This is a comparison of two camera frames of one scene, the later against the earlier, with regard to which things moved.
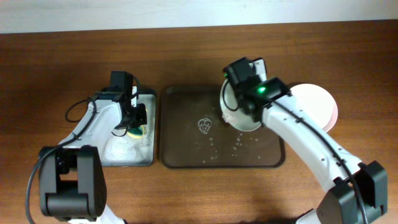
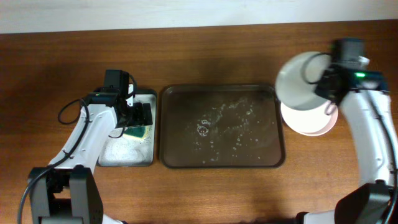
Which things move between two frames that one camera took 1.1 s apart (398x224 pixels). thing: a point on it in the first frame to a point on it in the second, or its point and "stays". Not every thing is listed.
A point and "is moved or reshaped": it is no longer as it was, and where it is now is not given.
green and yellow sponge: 137,132 is moved or reshaped
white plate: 231,111 to 296,79
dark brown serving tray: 194,134 stays
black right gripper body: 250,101 to 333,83
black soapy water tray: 124,150 stays
